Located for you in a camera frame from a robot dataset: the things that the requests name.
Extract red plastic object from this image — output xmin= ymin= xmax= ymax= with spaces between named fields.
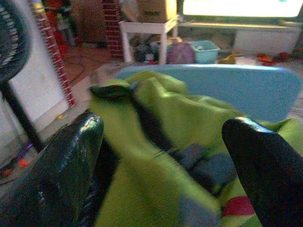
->
xmin=44 ymin=0 xmax=71 ymax=56

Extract purple bag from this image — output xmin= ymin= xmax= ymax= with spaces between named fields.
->
xmin=167 ymin=42 xmax=196 ymax=65

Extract yellow toy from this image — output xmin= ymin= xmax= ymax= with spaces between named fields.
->
xmin=217 ymin=53 xmax=237 ymax=65

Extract white low console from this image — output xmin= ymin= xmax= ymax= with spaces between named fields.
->
xmin=178 ymin=21 xmax=303 ymax=55

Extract light blue chair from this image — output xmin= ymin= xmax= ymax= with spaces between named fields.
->
xmin=115 ymin=63 xmax=303 ymax=123

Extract white stool table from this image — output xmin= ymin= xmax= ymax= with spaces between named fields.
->
xmin=119 ymin=15 xmax=178 ymax=65

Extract blue plaid cloth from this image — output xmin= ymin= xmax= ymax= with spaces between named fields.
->
xmin=169 ymin=143 xmax=239 ymax=193

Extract cardboard box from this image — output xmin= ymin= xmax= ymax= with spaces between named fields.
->
xmin=122 ymin=0 xmax=178 ymax=24

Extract red floor toys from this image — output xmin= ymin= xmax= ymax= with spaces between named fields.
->
xmin=257 ymin=52 xmax=296 ymax=66

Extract lime green garment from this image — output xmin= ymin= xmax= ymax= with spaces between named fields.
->
xmin=89 ymin=70 xmax=303 ymax=227

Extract teal plastic basket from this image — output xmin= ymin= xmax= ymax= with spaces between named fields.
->
xmin=190 ymin=40 xmax=221 ymax=64

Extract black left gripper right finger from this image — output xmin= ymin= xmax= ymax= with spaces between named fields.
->
xmin=222 ymin=117 xmax=303 ymax=227

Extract black standing fan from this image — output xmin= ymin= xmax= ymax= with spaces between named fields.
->
xmin=0 ymin=0 xmax=46 ymax=154

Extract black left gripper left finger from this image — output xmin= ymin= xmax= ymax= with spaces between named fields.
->
xmin=0 ymin=112 xmax=105 ymax=227

